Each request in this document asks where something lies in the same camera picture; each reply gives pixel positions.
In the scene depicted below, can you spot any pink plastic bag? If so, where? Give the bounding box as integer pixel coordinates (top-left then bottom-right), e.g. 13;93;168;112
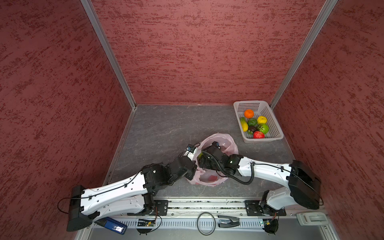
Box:
188;133;239;187

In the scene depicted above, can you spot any aluminium corner post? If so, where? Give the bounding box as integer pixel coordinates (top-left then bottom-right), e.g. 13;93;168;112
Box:
270;0;338;110
81;0;137;111

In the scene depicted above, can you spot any right aluminium corner post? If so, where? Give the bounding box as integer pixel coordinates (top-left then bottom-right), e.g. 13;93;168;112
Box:
270;0;338;110

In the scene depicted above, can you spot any orange fruit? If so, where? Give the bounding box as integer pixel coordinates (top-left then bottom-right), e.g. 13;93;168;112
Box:
244;110;255;119

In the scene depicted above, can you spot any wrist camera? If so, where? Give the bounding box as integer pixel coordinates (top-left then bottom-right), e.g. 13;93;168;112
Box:
182;143;200;161
212;141;220;148

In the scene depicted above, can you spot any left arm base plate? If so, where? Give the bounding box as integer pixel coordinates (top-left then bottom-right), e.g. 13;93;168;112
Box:
127;200;169;217

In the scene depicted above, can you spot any yellow fruit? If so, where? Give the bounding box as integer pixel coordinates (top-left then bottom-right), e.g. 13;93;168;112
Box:
257;116;268;125

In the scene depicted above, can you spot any red apple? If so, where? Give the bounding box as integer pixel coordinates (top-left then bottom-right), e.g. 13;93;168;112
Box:
253;131;265;139

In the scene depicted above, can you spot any white plastic basket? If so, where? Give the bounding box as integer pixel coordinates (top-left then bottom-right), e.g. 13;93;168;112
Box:
233;101;284;144

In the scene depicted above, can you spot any green lime fruit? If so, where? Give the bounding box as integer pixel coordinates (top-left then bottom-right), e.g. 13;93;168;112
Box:
247;118;258;126

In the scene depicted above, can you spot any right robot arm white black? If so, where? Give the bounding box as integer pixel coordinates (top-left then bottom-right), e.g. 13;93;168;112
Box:
197;142;323;216

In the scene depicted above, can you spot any aluminium front rail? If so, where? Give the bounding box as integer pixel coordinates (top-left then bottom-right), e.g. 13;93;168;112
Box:
73;196;341;240

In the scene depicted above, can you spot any right circuit board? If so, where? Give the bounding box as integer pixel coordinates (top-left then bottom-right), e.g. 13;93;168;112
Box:
263;219;279;235

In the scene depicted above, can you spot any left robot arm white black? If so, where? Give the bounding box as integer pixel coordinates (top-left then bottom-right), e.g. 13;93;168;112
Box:
67;156;197;232

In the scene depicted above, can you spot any blue black device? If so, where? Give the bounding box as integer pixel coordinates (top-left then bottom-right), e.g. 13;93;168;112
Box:
95;217;128;235

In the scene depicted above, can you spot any left circuit board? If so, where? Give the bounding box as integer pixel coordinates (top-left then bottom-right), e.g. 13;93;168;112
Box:
137;219;157;228

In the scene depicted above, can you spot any white plastic holder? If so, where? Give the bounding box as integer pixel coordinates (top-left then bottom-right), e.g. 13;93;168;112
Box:
296;212;329;226

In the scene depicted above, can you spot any left aluminium corner post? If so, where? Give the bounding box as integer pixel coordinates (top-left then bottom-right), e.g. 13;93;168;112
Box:
81;0;137;111

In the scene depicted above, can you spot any black grey stapler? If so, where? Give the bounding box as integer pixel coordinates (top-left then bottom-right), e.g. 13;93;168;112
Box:
218;215;240;228

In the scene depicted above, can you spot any light green bumpy fruit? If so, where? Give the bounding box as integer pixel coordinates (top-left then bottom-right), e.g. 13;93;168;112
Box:
258;124;270;135

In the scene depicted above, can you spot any dark purple mangosteen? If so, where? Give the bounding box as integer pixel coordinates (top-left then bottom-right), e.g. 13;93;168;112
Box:
247;126;258;135

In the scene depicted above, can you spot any circuit board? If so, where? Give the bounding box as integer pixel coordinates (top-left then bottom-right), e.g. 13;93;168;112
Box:
263;219;279;235
137;219;157;228

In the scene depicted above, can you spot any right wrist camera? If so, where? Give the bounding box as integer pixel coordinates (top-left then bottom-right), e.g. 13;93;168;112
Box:
212;141;220;148

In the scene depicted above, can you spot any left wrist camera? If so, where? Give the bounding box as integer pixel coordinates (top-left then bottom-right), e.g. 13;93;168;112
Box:
182;143;200;161

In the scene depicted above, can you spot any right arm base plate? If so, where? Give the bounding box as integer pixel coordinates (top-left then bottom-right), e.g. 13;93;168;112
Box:
245;200;287;217

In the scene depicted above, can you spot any black ring cable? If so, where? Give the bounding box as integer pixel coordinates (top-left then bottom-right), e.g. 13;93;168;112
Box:
196;211;217;236

